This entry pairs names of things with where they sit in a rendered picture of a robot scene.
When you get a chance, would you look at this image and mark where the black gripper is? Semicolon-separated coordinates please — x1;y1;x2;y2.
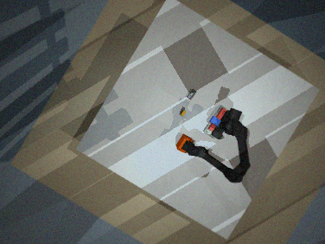
211;111;230;139

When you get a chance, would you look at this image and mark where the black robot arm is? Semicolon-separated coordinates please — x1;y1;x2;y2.
182;108;251;183

